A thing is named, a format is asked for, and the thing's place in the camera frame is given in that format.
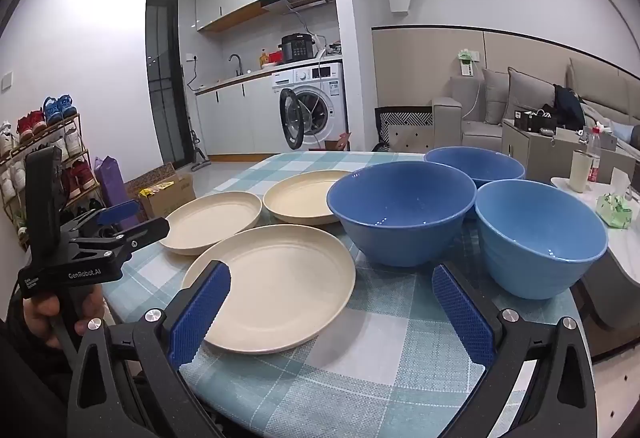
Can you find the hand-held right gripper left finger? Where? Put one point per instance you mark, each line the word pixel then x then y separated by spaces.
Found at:
pixel 200 313

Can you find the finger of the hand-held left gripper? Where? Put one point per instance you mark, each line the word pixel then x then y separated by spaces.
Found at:
pixel 150 229
pixel 120 212

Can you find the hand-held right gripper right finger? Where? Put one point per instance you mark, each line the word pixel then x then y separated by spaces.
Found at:
pixel 465 313

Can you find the cream plate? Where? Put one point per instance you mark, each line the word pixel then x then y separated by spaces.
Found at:
pixel 215 220
pixel 280 288
pixel 300 200

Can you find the blue bowl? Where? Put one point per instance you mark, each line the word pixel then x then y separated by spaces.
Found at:
pixel 400 203
pixel 540 228
pixel 475 166

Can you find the person's left forearm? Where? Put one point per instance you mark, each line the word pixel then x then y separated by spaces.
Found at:
pixel 25 393

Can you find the person's left hand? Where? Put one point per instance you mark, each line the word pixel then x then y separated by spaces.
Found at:
pixel 37 318

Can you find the purple bag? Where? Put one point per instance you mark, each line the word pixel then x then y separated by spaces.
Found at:
pixel 107 178

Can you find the brown cardboard box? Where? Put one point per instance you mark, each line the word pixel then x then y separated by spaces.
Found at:
pixel 170 198

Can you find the teal checked tablecloth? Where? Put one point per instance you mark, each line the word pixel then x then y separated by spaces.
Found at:
pixel 400 343

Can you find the wooden shoe rack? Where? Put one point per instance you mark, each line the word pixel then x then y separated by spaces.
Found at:
pixel 78 133

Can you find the stick vacuum cleaner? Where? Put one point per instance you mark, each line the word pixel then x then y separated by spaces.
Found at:
pixel 200 163

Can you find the rows of shoes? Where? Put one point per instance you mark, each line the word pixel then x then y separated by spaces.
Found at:
pixel 55 108

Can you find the white lower cabinets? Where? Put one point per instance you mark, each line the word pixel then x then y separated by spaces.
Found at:
pixel 240 118

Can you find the black glass door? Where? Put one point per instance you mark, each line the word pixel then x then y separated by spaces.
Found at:
pixel 165 68

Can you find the white side table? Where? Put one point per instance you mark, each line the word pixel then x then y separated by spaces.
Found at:
pixel 620 243

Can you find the grey side cabinet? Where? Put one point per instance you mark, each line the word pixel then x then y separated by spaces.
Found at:
pixel 540 153

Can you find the green tissue pack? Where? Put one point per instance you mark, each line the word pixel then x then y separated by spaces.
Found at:
pixel 615 210

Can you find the cream tumbler cup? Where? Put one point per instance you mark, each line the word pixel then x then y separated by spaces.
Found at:
pixel 581 173

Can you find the kitchen faucet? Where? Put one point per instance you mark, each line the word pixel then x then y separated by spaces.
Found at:
pixel 241 68

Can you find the grey sofa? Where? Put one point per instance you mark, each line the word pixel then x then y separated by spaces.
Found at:
pixel 450 118

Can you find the black patterned rug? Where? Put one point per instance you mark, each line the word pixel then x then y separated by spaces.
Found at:
pixel 400 128

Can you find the yellow bottle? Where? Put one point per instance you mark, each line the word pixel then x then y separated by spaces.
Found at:
pixel 263 61

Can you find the black box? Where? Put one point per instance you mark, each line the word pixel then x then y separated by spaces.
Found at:
pixel 530 121

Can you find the red cardboard box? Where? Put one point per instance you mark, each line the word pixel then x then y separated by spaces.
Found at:
pixel 342 142

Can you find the red container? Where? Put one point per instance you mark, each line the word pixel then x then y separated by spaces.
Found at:
pixel 276 57

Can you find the plastic bottle red label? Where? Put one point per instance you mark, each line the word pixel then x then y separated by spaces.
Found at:
pixel 595 143

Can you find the grey cushion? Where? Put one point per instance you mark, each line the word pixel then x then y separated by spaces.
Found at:
pixel 495 98
pixel 525 91

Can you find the white washing machine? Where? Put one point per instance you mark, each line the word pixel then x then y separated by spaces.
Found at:
pixel 325 88

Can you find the black pressure cooker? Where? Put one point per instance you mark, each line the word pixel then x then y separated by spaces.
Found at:
pixel 297 49

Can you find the dark jacket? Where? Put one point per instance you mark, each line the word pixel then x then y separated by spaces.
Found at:
pixel 567 103

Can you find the green white wall device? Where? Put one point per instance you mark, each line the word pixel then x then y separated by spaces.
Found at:
pixel 467 66

